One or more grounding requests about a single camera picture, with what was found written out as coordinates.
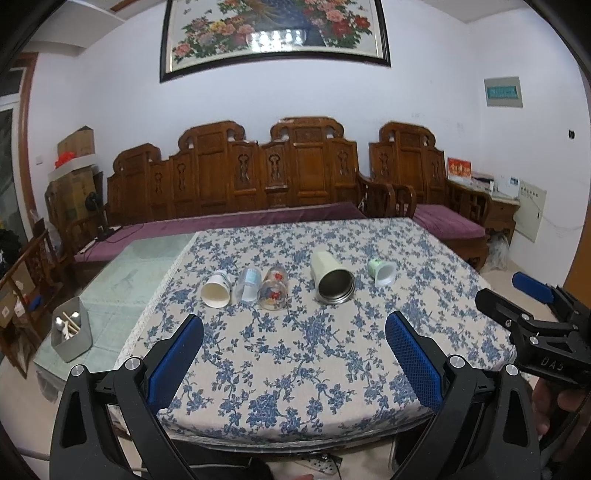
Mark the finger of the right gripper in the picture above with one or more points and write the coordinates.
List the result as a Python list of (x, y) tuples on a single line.
[(535, 286), (570, 314)]

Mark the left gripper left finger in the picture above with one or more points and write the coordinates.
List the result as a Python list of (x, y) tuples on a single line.
[(84, 445)]

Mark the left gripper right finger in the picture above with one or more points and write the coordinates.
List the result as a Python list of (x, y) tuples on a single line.
[(482, 425)]

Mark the pale green steel tumbler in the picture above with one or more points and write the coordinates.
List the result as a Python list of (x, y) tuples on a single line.
[(334, 283)]

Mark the small green white cup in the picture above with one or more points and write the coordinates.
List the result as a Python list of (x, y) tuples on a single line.
[(382, 272)]

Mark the white paper cup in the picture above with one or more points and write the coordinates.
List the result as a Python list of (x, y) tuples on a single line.
[(216, 291)]

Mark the clear plastic cup blue label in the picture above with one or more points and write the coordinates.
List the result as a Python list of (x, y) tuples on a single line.
[(247, 286)]

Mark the printed glass cup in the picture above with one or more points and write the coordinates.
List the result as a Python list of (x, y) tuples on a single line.
[(273, 291)]

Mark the person's right hand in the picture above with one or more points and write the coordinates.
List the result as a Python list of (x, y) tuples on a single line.
[(546, 402)]

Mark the wooden side table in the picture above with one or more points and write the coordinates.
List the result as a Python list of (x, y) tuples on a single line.
[(489, 210)]

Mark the grey utensil holder box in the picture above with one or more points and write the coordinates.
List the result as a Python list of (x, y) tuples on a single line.
[(71, 334)]

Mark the purple armchair cushion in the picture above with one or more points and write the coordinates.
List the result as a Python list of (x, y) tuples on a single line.
[(445, 224)]

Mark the red box on side table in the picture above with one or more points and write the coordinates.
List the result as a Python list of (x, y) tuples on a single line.
[(459, 168)]

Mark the wooden chair at left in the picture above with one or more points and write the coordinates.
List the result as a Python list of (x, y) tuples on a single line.
[(29, 289)]

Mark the carved wooden armchair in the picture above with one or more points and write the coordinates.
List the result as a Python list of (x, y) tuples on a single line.
[(407, 159)]

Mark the purple sofa cushion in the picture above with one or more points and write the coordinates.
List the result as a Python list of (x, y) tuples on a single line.
[(107, 250)]

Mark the small black desk fan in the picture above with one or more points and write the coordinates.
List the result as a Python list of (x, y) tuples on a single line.
[(94, 205)]

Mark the blue floral tablecloth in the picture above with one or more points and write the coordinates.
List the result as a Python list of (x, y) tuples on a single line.
[(312, 374)]

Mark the carved wooden sofa bench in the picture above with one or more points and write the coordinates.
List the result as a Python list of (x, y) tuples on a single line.
[(218, 171)]

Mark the stacked cardboard boxes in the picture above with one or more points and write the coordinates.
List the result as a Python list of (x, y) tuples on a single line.
[(76, 174)]

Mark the framed floral painting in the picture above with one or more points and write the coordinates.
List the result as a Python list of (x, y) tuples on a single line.
[(202, 35)]

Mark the white wall distribution box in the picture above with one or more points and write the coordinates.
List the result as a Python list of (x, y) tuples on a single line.
[(531, 212)]

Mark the wall electrical panel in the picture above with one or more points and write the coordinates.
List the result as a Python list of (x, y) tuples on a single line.
[(503, 92)]

